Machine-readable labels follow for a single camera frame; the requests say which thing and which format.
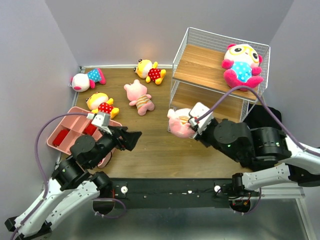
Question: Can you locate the yellow frog plush back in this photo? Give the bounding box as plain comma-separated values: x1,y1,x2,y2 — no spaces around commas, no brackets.
133,59,167,85

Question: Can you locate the black mounting rail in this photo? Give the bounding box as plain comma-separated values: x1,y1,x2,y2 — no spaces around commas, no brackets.
92,177,263,210

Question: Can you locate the red block under camera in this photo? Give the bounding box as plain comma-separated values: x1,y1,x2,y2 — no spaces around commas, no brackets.
83,123,97,136

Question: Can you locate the pink frog plush striped shirt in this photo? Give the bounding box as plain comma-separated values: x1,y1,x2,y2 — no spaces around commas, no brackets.
167,108,195,138

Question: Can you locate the pink divided tray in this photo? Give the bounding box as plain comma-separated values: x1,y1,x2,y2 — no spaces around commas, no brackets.
46,106,123,167

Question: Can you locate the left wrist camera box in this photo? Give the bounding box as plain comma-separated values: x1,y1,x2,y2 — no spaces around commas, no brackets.
86,112,112,135

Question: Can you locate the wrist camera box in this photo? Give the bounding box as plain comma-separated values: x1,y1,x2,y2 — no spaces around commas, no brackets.
86,112,112,135
188,102,214,135

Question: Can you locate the yellow frog plush front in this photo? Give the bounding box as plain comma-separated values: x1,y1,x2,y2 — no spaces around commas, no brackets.
85,92,120,119

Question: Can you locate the white wire wooden shelf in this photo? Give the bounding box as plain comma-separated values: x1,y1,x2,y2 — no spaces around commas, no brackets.
169,27,271,110

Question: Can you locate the pink plush face down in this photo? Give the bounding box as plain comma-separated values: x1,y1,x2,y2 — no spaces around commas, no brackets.
123,79,155,116

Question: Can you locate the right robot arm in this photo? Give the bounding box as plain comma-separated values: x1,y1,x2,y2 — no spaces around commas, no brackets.
189,119,320,197

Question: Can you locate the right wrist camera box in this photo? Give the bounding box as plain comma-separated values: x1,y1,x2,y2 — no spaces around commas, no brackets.
188,102,214,135

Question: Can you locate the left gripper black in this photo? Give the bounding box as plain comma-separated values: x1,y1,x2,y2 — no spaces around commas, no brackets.
89,125,143,169

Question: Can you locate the white panda plush with glasses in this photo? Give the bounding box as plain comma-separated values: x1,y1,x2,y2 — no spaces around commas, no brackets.
221,43,264,89

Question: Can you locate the white panda plush blue dress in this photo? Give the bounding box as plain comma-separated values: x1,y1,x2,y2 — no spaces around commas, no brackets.
68,68,106,93

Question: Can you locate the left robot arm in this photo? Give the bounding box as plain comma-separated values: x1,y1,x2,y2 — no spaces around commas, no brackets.
5,126,142,240

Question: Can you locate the yellow frog plush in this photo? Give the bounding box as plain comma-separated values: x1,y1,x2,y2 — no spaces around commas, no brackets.
85,92,120,119
133,59,167,85

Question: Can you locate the black cloth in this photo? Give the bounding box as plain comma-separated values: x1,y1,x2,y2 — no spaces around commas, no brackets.
239,104,283,173

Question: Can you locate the red block in tray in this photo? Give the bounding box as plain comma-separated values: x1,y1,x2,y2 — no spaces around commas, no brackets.
52,129,70,147

